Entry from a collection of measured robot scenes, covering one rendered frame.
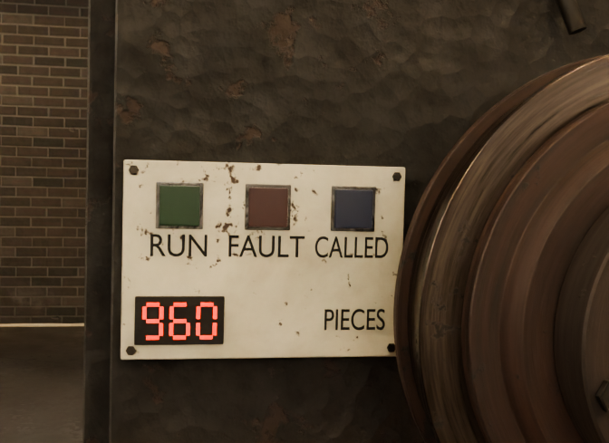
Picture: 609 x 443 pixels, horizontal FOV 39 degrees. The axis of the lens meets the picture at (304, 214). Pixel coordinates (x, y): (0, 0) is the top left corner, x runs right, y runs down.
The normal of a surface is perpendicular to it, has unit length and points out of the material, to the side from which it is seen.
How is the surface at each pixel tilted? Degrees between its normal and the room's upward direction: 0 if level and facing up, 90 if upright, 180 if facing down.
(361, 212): 90
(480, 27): 90
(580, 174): 50
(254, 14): 90
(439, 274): 90
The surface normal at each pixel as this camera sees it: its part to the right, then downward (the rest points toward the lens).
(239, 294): 0.18, 0.06
